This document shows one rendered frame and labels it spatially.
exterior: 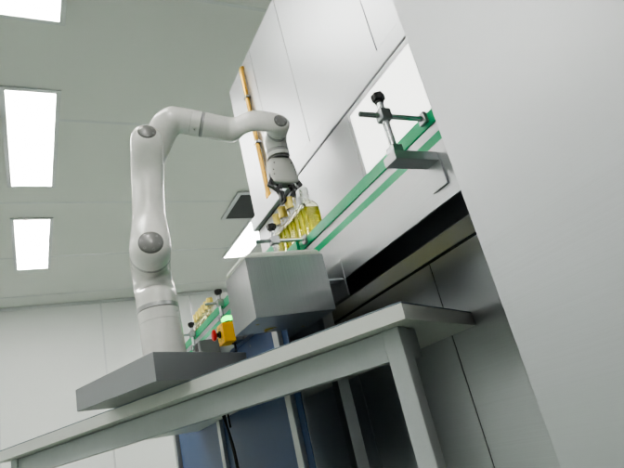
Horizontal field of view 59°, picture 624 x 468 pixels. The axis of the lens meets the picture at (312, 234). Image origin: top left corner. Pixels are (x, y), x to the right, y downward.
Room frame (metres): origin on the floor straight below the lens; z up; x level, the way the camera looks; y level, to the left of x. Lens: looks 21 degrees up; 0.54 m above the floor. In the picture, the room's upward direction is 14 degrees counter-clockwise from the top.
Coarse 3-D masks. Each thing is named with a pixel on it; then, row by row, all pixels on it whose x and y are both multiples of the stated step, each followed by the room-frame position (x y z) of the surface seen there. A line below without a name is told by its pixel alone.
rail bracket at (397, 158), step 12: (372, 96) 0.99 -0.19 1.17; (384, 108) 0.98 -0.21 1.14; (384, 120) 0.98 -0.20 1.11; (408, 120) 1.02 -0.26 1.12; (420, 120) 1.04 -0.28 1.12; (384, 132) 0.99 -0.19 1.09; (396, 144) 0.98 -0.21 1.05; (396, 156) 0.97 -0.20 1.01; (408, 156) 0.98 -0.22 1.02; (420, 156) 1.00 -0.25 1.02; (432, 156) 1.01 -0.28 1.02; (396, 168) 1.01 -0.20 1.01; (408, 168) 1.02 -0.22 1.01; (420, 168) 1.04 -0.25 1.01; (432, 168) 1.04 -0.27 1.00; (432, 180) 1.05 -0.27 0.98; (444, 180) 1.02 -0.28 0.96
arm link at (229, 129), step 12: (204, 120) 1.61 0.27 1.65; (216, 120) 1.63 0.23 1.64; (228, 120) 1.64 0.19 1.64; (240, 120) 1.63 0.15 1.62; (252, 120) 1.61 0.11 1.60; (264, 120) 1.61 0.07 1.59; (276, 120) 1.63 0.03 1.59; (288, 120) 1.65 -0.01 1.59; (204, 132) 1.64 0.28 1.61; (216, 132) 1.64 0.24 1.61; (228, 132) 1.65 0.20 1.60; (240, 132) 1.64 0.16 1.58; (276, 132) 1.65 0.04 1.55
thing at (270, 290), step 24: (240, 264) 1.31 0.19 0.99; (264, 264) 1.31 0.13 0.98; (288, 264) 1.34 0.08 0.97; (312, 264) 1.37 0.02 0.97; (336, 264) 1.44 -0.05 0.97; (240, 288) 1.34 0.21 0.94; (264, 288) 1.30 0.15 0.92; (288, 288) 1.33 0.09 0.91; (312, 288) 1.37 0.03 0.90; (336, 288) 1.47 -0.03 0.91; (240, 312) 1.37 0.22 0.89; (264, 312) 1.29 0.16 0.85; (288, 312) 1.32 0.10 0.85; (312, 312) 1.37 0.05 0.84
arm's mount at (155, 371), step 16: (160, 352) 1.28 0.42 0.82; (176, 352) 1.32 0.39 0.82; (192, 352) 1.36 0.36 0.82; (208, 352) 1.41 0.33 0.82; (224, 352) 1.46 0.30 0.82; (240, 352) 1.52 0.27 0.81; (128, 368) 1.31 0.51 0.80; (144, 368) 1.28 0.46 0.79; (160, 368) 1.27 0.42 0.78; (176, 368) 1.32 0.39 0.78; (192, 368) 1.36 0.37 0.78; (208, 368) 1.40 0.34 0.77; (96, 384) 1.38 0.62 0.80; (112, 384) 1.34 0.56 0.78; (128, 384) 1.31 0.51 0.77; (144, 384) 1.28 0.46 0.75; (160, 384) 1.33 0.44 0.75; (80, 400) 1.42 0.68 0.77; (96, 400) 1.38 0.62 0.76; (112, 400) 1.39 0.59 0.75; (128, 400) 1.45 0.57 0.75
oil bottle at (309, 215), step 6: (300, 204) 1.62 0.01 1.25; (306, 204) 1.61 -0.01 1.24; (312, 204) 1.62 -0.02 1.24; (300, 210) 1.62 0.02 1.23; (306, 210) 1.60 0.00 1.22; (312, 210) 1.61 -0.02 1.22; (318, 210) 1.62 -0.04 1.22; (300, 216) 1.63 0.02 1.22; (306, 216) 1.60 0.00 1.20; (312, 216) 1.61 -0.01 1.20; (318, 216) 1.62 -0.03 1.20; (300, 222) 1.64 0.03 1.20; (306, 222) 1.60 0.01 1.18; (312, 222) 1.61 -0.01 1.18; (318, 222) 1.62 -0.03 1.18; (306, 228) 1.61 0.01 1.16; (312, 228) 1.60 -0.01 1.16; (306, 234) 1.62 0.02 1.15
